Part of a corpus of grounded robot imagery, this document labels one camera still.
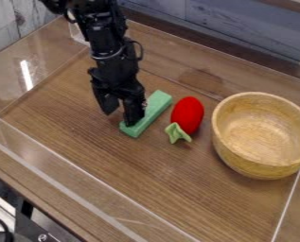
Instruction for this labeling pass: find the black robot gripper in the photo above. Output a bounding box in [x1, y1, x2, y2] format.
[88, 43, 147, 127]

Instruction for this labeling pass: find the green rectangular foam block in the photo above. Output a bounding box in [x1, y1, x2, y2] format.
[120, 90, 174, 138]

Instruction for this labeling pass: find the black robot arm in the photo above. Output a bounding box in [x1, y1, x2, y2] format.
[40, 0, 147, 127]

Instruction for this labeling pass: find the brown wooden bowl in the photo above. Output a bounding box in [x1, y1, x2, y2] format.
[212, 92, 300, 180]

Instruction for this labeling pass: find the red plush strawberry toy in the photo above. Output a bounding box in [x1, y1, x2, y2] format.
[166, 96, 206, 144]

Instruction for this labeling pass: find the clear acrylic corner bracket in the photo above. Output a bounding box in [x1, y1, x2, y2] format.
[69, 24, 89, 46]

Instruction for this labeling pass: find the clear acrylic tray wall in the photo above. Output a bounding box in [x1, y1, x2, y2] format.
[0, 107, 300, 242]

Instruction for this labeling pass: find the black cable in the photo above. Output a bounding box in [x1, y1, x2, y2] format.
[0, 216, 16, 242]

